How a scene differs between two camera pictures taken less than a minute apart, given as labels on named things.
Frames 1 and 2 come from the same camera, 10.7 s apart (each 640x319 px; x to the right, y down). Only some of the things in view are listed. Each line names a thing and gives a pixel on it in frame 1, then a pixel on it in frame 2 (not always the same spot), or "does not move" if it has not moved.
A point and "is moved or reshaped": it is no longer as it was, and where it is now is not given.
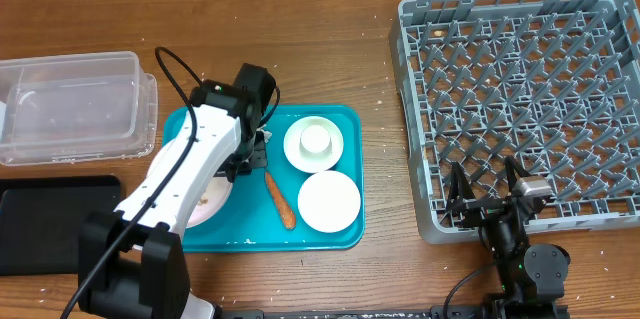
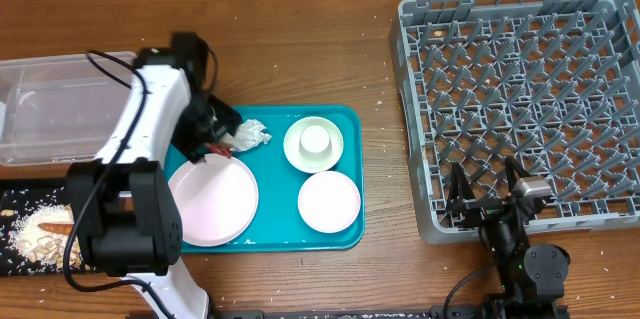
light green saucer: x=313 y=143 does not move
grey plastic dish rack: x=548 y=75 does not move
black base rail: x=411 y=313 does not move
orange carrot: x=280 y=203 -> x=61 y=228
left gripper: x=258 y=159 -> x=189 y=143
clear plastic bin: x=76 y=108 does not move
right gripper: x=481 y=209 does not move
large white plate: x=213 y=199 is moved or reshaped
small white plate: x=329 y=201 does not move
